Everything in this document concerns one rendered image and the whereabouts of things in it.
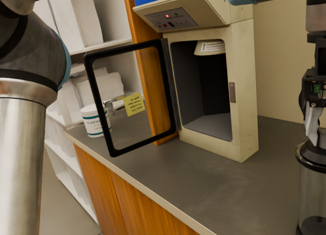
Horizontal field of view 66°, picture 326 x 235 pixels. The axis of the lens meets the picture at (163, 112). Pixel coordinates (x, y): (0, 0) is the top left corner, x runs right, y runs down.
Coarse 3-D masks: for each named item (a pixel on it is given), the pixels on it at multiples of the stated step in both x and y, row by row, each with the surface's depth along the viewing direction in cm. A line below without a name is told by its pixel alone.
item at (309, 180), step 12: (300, 144) 53; (300, 156) 49; (300, 168) 51; (324, 168) 45; (300, 180) 52; (312, 180) 48; (324, 180) 46; (300, 192) 53; (312, 192) 49; (324, 192) 47; (300, 204) 54; (312, 204) 50; (324, 204) 48; (300, 216) 54; (312, 216) 51; (324, 216) 49; (300, 228) 55; (312, 228) 52; (324, 228) 50
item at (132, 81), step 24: (144, 48) 94; (96, 72) 87; (120, 72) 91; (144, 72) 96; (120, 96) 93; (144, 96) 98; (120, 120) 96; (144, 120) 101; (168, 120) 106; (120, 144) 98
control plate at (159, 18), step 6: (162, 12) 80; (168, 12) 78; (174, 12) 77; (180, 12) 75; (186, 12) 74; (150, 18) 87; (156, 18) 85; (162, 18) 84; (168, 18) 82; (174, 18) 80; (180, 18) 79; (186, 18) 77; (192, 18) 76; (156, 24) 89; (162, 24) 88; (168, 24) 86; (174, 24) 84; (180, 24) 82; (186, 24) 80; (192, 24) 79; (162, 30) 92
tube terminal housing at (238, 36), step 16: (240, 16) 75; (176, 32) 91; (192, 32) 86; (208, 32) 80; (224, 32) 76; (240, 32) 76; (240, 48) 77; (240, 64) 79; (240, 80) 80; (240, 96) 82; (256, 96) 88; (240, 112) 83; (256, 112) 90; (240, 128) 85; (256, 128) 91; (192, 144) 107; (208, 144) 99; (224, 144) 92; (240, 144) 87; (256, 144) 93; (240, 160) 89
